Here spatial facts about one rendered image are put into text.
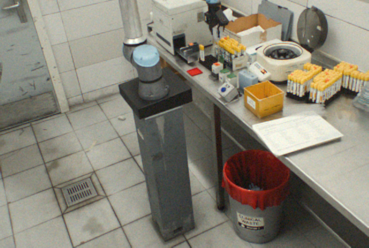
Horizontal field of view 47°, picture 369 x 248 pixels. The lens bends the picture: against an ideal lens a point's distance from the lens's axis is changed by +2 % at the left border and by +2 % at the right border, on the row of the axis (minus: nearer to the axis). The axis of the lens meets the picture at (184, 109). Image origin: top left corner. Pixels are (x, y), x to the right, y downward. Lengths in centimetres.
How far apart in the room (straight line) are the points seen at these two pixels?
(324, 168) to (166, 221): 109
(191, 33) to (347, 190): 137
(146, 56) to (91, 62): 196
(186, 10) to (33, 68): 165
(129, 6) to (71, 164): 163
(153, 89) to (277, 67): 64
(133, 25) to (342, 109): 103
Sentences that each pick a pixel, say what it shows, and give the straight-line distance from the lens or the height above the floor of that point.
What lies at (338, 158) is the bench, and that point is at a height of 88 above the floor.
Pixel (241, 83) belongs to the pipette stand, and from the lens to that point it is 210.
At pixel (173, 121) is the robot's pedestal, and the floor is 80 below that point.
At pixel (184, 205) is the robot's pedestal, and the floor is 22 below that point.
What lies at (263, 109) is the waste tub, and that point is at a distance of 190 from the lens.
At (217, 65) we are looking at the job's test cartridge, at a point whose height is 95.
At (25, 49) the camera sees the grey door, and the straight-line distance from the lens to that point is 361.
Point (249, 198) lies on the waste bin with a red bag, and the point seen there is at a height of 39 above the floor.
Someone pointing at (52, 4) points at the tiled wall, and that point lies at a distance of 360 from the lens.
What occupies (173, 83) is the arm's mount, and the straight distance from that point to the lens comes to 208.
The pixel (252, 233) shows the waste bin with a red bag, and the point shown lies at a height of 10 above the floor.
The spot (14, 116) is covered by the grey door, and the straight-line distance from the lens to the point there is 385.
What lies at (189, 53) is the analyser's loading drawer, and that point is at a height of 92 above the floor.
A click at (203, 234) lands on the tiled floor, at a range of 257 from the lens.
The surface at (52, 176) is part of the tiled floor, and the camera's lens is 321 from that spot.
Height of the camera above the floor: 196
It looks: 33 degrees down
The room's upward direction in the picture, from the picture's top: 6 degrees counter-clockwise
